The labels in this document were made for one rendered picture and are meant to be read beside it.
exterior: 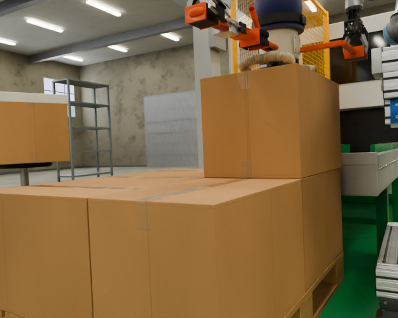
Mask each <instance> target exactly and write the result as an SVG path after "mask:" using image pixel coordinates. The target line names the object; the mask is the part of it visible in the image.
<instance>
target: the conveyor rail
mask: <svg viewBox="0 0 398 318"><path fill-rule="evenodd" d="M396 178H398V148H396V149H393V150H388V151H383V152H379V153H378V192H379V194H380V193H381V192H382V191H383V190H384V189H386V188H387V187H388V186H389V185H390V184H391V183H392V182H393V181H394V180H395V179H396Z"/></svg>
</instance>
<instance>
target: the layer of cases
mask: <svg viewBox="0 0 398 318"><path fill-rule="evenodd" d="M342 250H343V246H342V206H341V168H337V169H333V170H329V171H327V172H322V173H320V174H316V175H311V176H309V177H305V178H302V179H252V178H205V177H204V168H174V169H167V170H157V171H151V172H140V173H134V174H124V175H113V176H107V177H96V178H90V179H80V180H69V181H62V182H52V183H46V184H35V185H25V186H18V187H8V188H2V189H0V309H1V310H4V311H7V312H10V313H12V314H15V315H18V316H20V317H24V318H284V316H285V315H286V314H287V313H288V312H289V311H290V310H291V309H292V307H293V306H294V305H295V304H296V303H297V301H298V300H299V299H300V298H301V297H302V296H303V295H304V294H305V292H306V291H307V290H308V289H309V288H310V286H311V285H312V284H314V282H315V281H316V280H317V279H318V277H319V276H320V275H321V274H322V273H323V272H324V271H325V270H326V268H327V267H328V266H329V265H330V264H331V262H332V261H333V260H334V259H335V258H336V257H337V256H338V255H339V253H340V252H341V251H342Z"/></svg>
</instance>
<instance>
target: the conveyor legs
mask: <svg viewBox="0 0 398 318"><path fill-rule="evenodd" d="M341 201H351V202H367V203H376V219H371V218H351V217H342V223H357V224H367V225H376V226H377V258H378V256H379V253H380V249H381V246H382V242H383V237H384V235H385V230H386V227H387V222H389V203H392V213H393V222H396V223H398V178H396V179H395V180H394V181H393V182H392V199H389V187H387V188H386V189H384V190H383V191H382V192H381V193H380V194H379V196H375V198H362V197H341Z"/></svg>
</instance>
